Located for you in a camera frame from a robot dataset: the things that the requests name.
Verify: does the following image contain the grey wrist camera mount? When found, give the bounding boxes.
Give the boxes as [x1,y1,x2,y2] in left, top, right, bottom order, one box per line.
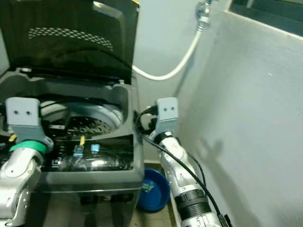
[5,97,54,150]
[153,97,180,139]

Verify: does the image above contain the grey top-load washing machine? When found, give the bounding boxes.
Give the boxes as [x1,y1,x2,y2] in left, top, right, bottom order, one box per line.
[0,68,146,227]

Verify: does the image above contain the dark tinted washer lid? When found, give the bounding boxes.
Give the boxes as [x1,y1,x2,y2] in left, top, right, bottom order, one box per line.
[0,0,141,86]

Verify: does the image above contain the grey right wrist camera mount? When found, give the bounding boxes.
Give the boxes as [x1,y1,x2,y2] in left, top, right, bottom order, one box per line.
[153,97,180,139]

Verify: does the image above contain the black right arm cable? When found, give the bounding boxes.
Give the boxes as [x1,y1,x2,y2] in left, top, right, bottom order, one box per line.
[134,106,232,227]

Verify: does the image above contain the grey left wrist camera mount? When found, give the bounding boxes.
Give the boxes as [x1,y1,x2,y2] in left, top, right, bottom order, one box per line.
[5,97,54,150]

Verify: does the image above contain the wall water tap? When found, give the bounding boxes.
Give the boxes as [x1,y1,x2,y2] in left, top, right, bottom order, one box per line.
[196,0,214,32]

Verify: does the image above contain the dark window frame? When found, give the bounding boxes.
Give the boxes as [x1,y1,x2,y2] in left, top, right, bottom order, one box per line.
[229,0,303,37]

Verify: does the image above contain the blue plastic basin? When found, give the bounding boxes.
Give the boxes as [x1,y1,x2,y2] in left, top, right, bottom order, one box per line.
[137,167,171,213]

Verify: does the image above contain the white water inlet hose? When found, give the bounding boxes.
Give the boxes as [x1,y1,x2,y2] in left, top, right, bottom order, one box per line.
[131,28,205,82]

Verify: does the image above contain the steel washer drum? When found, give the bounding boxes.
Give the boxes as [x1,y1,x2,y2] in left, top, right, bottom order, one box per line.
[39,98,124,139]

